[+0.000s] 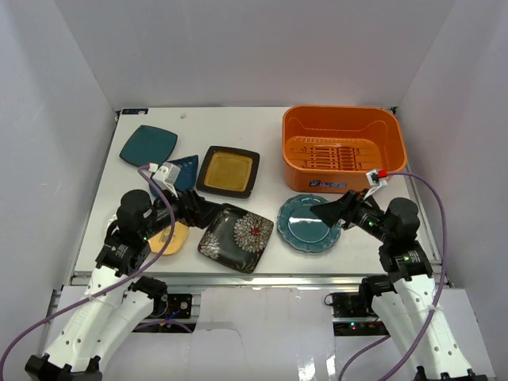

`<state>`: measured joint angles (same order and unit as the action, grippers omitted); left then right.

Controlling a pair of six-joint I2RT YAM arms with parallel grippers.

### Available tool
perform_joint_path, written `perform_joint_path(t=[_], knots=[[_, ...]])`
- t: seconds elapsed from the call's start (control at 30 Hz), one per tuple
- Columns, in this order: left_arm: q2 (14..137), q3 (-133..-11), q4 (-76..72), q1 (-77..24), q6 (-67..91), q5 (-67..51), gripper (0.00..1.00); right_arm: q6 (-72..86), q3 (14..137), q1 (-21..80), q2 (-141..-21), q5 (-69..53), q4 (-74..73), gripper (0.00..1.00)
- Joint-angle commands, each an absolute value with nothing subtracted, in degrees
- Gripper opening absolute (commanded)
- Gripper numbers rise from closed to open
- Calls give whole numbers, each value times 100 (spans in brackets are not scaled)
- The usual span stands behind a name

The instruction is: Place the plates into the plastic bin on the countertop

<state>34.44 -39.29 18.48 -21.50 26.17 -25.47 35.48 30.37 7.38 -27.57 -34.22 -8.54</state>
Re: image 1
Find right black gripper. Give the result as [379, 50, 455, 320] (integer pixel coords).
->
[310, 188, 393, 244]

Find teal scalloped round plate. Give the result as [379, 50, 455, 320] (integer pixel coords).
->
[277, 194, 341, 254]

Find black floral square plate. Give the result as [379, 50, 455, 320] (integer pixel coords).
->
[198, 204, 274, 274]

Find black and amber square plate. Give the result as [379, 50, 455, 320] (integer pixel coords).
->
[196, 145, 260, 199]

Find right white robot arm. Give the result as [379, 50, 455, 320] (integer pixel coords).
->
[310, 190, 487, 380]

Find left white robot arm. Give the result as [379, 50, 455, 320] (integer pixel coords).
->
[25, 190, 225, 380]

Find orange plastic bin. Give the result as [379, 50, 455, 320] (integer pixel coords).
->
[282, 105, 407, 194]

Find dark blue shell plate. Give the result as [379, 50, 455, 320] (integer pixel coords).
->
[149, 155, 198, 196]

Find yellow rounded plate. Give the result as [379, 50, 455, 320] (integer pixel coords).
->
[148, 222, 190, 256]

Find teal square plate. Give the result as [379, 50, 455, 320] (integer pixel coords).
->
[119, 125, 178, 167]

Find blue table label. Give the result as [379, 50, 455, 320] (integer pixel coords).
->
[121, 108, 148, 115]

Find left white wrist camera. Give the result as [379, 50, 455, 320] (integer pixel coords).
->
[152, 162, 181, 190]

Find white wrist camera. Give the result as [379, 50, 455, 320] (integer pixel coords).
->
[365, 169, 388, 198]
[152, 162, 181, 190]

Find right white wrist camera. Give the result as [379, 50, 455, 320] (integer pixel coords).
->
[365, 169, 388, 198]

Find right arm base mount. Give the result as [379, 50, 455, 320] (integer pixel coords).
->
[323, 292, 375, 318]

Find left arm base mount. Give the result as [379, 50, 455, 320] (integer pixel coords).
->
[149, 294, 193, 320]

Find aluminium table front rail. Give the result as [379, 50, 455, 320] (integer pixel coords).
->
[69, 273, 453, 287]

